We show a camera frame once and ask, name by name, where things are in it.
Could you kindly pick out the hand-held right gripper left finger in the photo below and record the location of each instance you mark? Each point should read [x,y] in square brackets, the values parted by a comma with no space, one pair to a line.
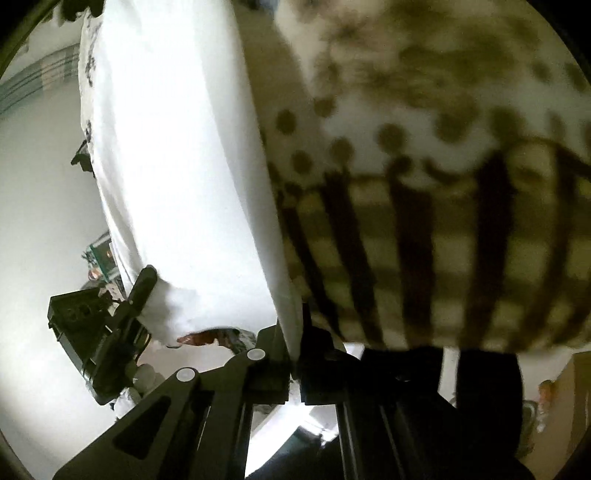
[265,369]

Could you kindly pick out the striped curtain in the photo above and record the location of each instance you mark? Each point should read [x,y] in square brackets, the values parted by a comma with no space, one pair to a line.
[37,81]

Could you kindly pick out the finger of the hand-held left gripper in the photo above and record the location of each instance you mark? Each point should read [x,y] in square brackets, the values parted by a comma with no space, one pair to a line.
[143,286]

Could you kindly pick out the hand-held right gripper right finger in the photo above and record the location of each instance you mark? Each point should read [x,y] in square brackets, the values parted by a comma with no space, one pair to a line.
[323,374]

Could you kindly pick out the white spotted striped garment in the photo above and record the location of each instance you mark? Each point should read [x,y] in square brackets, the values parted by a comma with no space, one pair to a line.
[184,161]

